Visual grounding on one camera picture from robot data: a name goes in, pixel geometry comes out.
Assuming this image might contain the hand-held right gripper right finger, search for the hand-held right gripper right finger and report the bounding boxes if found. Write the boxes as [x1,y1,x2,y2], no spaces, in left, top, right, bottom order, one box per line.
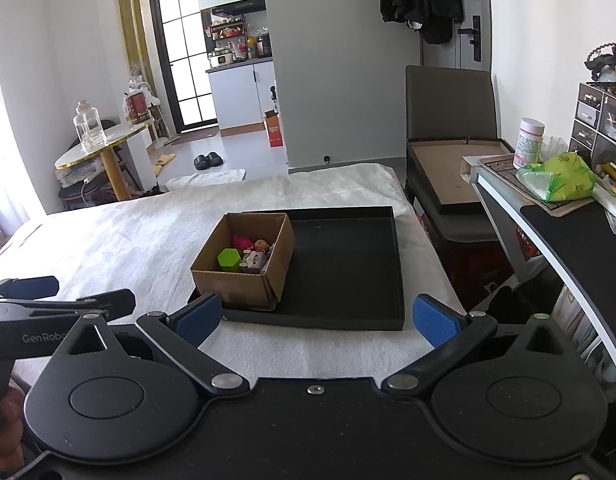
[382,294,586,397]

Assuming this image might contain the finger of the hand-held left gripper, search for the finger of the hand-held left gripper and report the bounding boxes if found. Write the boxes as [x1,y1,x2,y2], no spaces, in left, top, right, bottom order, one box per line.
[0,288,137,322]
[0,276,59,302]

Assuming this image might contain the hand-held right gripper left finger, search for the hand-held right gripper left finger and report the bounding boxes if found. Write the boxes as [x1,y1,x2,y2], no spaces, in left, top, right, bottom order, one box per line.
[62,294,251,398]

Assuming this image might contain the brown cardboard box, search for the brown cardboard box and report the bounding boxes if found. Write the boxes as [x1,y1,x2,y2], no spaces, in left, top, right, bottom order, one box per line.
[190,212,296,311]

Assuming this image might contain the green hexagonal box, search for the green hexagonal box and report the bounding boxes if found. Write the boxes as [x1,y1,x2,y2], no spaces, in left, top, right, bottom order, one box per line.
[218,248,243,273]

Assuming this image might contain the blue-grey cube rabbit toy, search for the blue-grey cube rabbit toy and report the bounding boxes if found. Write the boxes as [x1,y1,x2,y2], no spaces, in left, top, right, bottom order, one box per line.
[239,250,269,274]

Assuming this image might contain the black shallow tray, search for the black shallow tray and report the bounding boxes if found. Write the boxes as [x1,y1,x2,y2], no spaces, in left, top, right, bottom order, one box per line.
[187,205,406,332]

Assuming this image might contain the person's left hand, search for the person's left hand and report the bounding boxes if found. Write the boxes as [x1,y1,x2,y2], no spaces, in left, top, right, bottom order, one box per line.
[0,391,24,468]

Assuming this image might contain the red plastic basket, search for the red plastic basket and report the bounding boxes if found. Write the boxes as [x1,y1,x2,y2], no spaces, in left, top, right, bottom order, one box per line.
[513,225,542,262]

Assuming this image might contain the white floor towel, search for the white floor towel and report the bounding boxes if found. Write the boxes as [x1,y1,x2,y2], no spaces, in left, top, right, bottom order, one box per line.
[165,169,247,192]

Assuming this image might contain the black framed brown board tray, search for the black framed brown board tray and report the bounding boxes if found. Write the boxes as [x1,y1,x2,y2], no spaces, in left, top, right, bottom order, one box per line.
[407,136,515,215]

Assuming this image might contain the white printed bag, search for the white printed bag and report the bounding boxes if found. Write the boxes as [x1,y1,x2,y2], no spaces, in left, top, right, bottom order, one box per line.
[553,285,616,386]

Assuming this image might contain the brown patterned desk mat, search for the brown patterned desk mat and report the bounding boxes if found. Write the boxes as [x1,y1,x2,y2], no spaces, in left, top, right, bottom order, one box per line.
[475,155,596,217]

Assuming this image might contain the round gold-edged side table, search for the round gold-edged side table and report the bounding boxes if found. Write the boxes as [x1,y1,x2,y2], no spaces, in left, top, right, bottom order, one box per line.
[55,119,156,202]

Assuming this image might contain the clear glass bottle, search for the clear glass bottle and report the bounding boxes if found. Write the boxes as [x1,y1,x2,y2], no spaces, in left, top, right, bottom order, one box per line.
[74,101,107,153]

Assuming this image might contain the white framed black desk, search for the white framed black desk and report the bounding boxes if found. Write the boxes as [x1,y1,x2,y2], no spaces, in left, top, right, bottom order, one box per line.
[468,165,616,376]

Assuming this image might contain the green plastic bag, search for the green plastic bag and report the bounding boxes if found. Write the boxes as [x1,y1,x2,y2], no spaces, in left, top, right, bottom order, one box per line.
[516,152,596,204]

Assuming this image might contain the white jar pink lid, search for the white jar pink lid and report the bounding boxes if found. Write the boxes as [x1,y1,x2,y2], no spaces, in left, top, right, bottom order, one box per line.
[513,117,545,170]

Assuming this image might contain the orange carton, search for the orange carton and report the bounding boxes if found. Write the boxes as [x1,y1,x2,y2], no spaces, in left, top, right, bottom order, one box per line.
[263,112,285,148]

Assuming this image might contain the red tin can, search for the red tin can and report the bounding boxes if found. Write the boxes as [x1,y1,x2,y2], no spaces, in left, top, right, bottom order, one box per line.
[125,91,151,125]

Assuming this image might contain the white power strip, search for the white power strip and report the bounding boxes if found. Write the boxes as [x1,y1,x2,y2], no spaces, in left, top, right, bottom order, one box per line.
[592,182,616,219]

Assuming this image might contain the dark grey chair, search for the dark grey chair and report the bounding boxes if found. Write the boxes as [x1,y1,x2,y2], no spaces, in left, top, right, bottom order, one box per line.
[404,65,515,243]

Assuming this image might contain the white kitchen cabinet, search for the white kitchen cabinet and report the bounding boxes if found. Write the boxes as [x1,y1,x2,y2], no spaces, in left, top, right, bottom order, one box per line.
[206,57,276,131]

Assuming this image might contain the colourful small desk toys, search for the colourful small desk toys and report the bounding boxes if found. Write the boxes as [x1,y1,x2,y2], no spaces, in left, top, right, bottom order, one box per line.
[595,160,616,196]

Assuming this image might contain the grey drawer organizer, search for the grey drawer organizer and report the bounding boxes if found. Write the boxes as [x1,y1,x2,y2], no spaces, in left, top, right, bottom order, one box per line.
[569,81,616,161]

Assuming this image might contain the black framed glass door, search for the black framed glass door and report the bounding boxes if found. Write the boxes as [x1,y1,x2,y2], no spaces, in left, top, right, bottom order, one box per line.
[148,0,221,136]

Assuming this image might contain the yellow curtain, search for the yellow curtain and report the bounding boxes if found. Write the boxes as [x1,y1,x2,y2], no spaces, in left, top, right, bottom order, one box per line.
[118,0,156,126]

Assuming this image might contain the kitchen spice rack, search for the kitchen spice rack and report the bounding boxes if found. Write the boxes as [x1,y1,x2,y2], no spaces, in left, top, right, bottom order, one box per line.
[206,17,246,41]

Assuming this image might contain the black beaded bag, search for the black beaded bag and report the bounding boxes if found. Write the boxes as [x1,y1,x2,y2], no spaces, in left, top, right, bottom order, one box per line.
[584,42,616,83]

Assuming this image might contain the black door handle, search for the black door handle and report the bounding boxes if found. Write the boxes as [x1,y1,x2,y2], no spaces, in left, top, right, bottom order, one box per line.
[458,15,482,61]

